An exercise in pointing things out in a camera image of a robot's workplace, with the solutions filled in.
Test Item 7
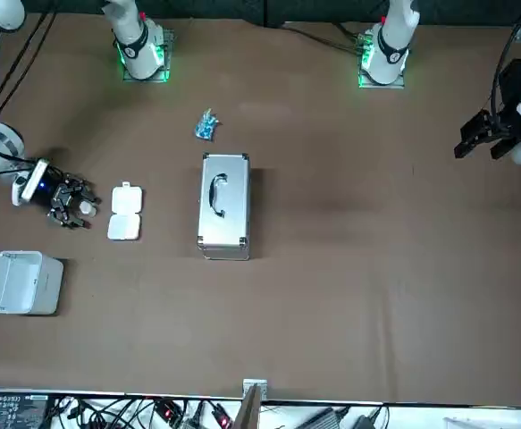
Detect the dark ribbed power supply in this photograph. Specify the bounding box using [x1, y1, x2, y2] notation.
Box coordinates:
[299, 406, 347, 429]

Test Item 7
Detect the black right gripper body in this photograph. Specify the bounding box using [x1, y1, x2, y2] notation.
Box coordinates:
[34, 172, 68, 214]

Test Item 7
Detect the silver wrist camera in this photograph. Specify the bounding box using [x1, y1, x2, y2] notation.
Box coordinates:
[21, 159, 50, 202]

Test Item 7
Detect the white open pill box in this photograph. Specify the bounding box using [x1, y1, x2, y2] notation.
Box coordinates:
[106, 181, 146, 242]

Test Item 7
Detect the blue white capsule packet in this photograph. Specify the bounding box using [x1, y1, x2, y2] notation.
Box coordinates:
[192, 108, 221, 142]

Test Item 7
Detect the silver aluminium medicine case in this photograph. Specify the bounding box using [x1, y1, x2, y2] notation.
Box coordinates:
[196, 151, 252, 262]

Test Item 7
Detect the aluminium frame post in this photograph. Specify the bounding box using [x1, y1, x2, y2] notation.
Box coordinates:
[235, 378, 269, 429]

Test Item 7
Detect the white bin with open lid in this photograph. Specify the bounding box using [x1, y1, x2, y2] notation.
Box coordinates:
[0, 244, 64, 316]

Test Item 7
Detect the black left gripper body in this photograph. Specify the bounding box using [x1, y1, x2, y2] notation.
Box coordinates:
[487, 57, 521, 142]

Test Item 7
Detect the black labelled power adapter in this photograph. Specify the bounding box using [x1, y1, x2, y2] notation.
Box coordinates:
[0, 392, 49, 429]

